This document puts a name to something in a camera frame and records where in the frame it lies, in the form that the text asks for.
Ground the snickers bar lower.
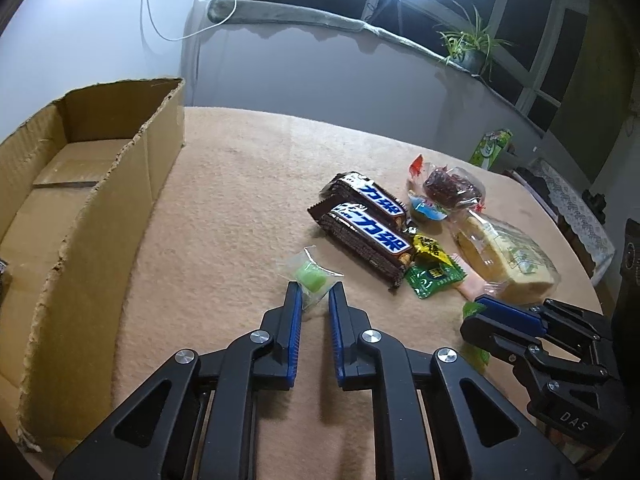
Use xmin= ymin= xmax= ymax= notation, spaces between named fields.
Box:
xmin=307 ymin=196 xmax=413 ymax=289

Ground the snickers bar upper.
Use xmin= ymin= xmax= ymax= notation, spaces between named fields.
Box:
xmin=319 ymin=171 xmax=407 ymax=231

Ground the potted spider plant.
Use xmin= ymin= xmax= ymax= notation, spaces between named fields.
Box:
xmin=437 ymin=0 xmax=513 ymax=78

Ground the brown cardboard box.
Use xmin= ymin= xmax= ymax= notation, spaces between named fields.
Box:
xmin=1 ymin=78 xmax=184 ymax=454

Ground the green white carton box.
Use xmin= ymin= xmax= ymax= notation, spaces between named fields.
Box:
xmin=469 ymin=129 xmax=513 ymax=170

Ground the red date snack packet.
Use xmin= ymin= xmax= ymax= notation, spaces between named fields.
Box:
xmin=408 ymin=154 xmax=431 ymax=181
xmin=423 ymin=167 xmax=486 ymax=210

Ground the yellow wrapped candy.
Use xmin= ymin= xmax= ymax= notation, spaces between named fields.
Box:
xmin=412 ymin=233 xmax=451 ymax=266

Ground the green jelly candy clear wrapper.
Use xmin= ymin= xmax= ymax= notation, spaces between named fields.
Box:
xmin=277 ymin=245 xmax=344 ymax=310

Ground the blue green wrapped candy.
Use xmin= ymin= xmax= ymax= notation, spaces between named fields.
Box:
xmin=407 ymin=188 xmax=448 ymax=221

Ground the white hanging cable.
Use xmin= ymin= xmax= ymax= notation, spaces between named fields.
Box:
xmin=141 ymin=0 xmax=240 ymax=44

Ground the grey windowsill cloth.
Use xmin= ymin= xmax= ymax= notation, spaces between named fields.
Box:
xmin=206 ymin=0 xmax=480 ymax=79

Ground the packaged yellow cake slice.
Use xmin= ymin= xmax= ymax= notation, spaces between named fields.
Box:
xmin=448 ymin=210 xmax=561 ymax=306

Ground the pink ring candy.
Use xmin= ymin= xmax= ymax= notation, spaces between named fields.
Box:
xmin=451 ymin=254 xmax=494 ymax=301

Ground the snickers bar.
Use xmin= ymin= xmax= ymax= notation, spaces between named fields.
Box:
xmin=319 ymin=171 xmax=407 ymax=231
xmin=307 ymin=196 xmax=413 ymax=289

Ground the white lace cloth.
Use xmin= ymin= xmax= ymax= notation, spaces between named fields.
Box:
xmin=529 ymin=157 xmax=615 ymax=285

